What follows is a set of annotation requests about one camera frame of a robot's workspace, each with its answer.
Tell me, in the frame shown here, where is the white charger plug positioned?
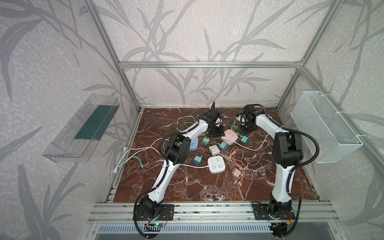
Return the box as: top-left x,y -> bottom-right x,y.
209,145 -> 220,156

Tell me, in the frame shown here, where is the teal charger plug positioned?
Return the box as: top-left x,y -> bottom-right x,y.
193,156 -> 202,166

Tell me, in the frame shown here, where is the pink charger plug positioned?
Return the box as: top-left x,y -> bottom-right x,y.
232,168 -> 242,178

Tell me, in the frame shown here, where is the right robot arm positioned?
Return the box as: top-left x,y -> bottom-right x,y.
237,104 -> 320,220

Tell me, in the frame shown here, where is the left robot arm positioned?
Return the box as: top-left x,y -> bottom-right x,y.
135,104 -> 224,220

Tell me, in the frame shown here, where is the blue power strip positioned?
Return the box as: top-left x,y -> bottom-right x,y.
190,138 -> 199,152

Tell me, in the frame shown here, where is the pink usb cable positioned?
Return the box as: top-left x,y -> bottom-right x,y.
227,146 -> 254,188

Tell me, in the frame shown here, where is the white power cord pink strip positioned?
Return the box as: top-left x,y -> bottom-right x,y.
235,133 -> 269,151

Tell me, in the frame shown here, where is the green multi-head cable far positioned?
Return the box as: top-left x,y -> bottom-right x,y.
175,115 -> 199,135

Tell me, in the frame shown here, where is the teal usb cable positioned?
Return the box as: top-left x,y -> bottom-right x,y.
131,146 -> 205,186

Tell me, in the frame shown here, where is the white wire mesh basket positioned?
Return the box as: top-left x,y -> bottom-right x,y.
291,91 -> 363,164

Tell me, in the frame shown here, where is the white usb cable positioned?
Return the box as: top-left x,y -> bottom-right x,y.
112,137 -> 169,175

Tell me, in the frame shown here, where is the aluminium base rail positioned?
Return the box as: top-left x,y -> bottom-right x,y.
87,201 -> 340,224

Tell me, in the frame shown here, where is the clear plastic wall bin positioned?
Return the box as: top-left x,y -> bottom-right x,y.
43,94 -> 120,163

